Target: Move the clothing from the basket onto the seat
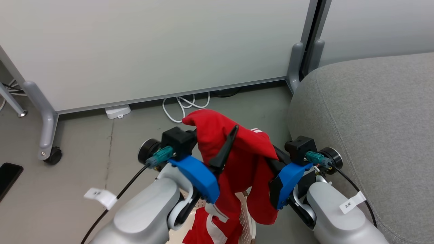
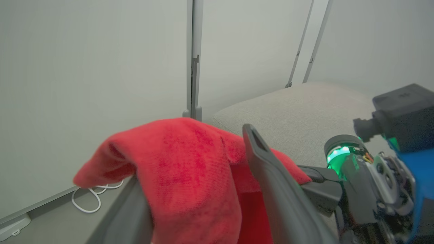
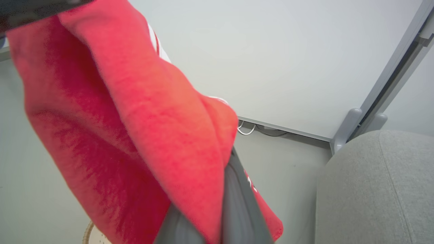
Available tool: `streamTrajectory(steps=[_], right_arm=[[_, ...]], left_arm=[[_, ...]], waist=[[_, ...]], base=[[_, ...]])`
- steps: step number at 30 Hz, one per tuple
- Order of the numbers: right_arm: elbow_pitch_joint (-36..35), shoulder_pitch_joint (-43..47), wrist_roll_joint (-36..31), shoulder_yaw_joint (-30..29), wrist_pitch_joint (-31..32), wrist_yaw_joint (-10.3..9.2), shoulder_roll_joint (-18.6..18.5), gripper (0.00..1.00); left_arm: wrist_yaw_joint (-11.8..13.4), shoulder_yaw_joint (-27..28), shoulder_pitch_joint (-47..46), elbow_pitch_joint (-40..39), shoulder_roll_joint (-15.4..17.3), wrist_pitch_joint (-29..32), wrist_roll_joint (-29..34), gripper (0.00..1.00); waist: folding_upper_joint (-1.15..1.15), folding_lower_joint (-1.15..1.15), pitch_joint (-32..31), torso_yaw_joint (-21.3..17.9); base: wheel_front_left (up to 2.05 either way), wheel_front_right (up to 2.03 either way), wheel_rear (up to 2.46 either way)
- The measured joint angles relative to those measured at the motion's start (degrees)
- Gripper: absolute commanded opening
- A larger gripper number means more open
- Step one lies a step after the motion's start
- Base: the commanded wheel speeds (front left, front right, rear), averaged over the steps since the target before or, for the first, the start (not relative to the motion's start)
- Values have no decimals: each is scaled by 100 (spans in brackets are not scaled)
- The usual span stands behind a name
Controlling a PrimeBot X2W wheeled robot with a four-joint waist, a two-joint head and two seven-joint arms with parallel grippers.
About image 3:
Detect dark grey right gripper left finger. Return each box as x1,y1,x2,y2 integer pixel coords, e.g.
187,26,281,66
154,205,208,244

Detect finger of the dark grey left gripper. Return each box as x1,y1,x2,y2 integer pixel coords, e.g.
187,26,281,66
0,0,94,32

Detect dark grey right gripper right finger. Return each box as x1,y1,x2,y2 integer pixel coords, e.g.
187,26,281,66
221,146,274,244

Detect red and white garment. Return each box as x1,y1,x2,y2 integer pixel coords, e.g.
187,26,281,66
6,0,283,244

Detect cream perforated laundry basket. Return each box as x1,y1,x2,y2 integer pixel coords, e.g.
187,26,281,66
82,221,113,244

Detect grey partition foot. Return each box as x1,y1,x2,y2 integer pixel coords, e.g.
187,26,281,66
363,113,388,133
330,108,363,155

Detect grey fabric sofa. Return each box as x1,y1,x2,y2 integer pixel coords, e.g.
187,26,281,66
315,130,434,244

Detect white looped cable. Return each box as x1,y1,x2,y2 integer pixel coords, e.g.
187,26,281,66
237,120,257,136

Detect black floor cable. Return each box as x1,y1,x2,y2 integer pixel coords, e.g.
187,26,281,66
255,124,289,137

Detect white partition panel grey frame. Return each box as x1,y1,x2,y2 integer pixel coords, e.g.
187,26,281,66
129,0,434,142
381,20,434,137

